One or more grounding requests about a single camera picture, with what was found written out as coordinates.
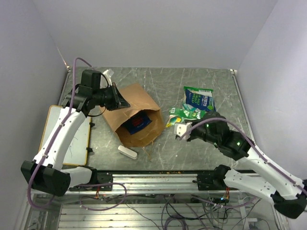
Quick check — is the green snack bag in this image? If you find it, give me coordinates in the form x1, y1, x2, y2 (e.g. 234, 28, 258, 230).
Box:
166, 108, 206, 127

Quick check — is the aluminium rail frame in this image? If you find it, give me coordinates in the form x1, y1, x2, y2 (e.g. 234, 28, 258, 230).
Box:
28, 169, 264, 195

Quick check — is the brown paper bag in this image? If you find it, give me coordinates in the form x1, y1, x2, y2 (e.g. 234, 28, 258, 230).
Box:
103, 83, 165, 147

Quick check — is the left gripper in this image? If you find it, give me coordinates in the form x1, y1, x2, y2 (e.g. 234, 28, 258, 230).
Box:
93, 82, 130, 111

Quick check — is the teal snack packet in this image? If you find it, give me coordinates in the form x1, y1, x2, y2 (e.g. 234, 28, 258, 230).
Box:
183, 103, 200, 112

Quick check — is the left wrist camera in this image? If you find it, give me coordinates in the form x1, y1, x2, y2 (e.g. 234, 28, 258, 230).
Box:
100, 69, 114, 88

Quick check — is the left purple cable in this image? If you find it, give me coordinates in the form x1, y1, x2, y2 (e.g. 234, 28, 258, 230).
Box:
26, 57, 96, 208

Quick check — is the blue Burts chips bag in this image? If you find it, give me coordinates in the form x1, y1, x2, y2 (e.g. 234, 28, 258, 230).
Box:
184, 86, 216, 113

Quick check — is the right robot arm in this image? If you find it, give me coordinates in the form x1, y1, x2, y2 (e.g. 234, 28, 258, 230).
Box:
177, 112, 307, 219

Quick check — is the blue Burts spicy bag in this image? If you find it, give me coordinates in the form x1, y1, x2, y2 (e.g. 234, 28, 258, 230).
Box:
122, 111, 152, 135

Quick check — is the small whiteboard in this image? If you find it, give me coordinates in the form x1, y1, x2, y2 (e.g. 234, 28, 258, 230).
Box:
39, 105, 92, 166

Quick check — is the white eraser block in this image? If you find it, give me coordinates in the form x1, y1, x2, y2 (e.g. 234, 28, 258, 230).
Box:
118, 145, 138, 160

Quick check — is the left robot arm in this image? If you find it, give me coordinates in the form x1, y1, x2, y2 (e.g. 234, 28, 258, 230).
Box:
21, 69, 130, 196

